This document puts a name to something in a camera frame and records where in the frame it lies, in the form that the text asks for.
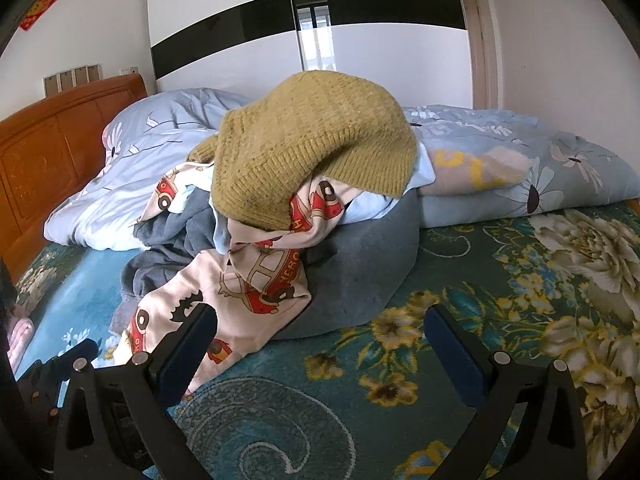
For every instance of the wooden headboard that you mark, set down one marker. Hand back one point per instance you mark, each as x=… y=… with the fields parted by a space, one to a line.
x=50 y=160

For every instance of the pink fleece garment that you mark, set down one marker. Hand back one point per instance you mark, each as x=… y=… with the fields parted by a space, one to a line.
x=20 y=345

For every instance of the blue floral duvet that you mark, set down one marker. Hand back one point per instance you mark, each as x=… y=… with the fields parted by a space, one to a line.
x=150 y=160

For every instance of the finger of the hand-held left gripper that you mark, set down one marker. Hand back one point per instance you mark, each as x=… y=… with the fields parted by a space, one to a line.
x=82 y=349

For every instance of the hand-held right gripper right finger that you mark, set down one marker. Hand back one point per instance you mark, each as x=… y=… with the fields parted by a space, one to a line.
x=452 y=355

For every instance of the grey wall switch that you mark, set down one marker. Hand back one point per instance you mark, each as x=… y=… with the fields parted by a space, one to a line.
x=50 y=85
x=66 y=81
x=80 y=76
x=95 y=72

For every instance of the pile of patterned clothes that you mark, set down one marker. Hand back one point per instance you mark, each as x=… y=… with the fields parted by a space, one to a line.
x=260 y=270

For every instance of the beige cloth with yellow print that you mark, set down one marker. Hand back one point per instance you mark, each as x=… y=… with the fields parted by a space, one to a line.
x=475 y=167

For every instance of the yellow knit sweater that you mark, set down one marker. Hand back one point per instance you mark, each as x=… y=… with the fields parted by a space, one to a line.
x=310 y=145

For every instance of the white wardrobe with black stripe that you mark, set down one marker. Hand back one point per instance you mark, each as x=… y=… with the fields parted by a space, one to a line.
x=225 y=0

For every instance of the slate grey fleece garment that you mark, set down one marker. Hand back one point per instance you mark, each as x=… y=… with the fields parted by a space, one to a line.
x=360 y=265

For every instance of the red wall decoration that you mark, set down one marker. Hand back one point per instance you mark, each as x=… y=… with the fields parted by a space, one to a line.
x=40 y=10

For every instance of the blue grey garment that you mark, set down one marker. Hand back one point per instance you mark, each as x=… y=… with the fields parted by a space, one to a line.
x=165 y=245

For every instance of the white wall socket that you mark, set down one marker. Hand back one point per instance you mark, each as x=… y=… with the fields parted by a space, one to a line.
x=131 y=69

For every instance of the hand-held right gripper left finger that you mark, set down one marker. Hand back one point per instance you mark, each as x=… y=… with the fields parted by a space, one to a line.
x=185 y=360

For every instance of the door frame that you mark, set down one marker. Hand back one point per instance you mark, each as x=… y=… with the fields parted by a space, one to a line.
x=480 y=50

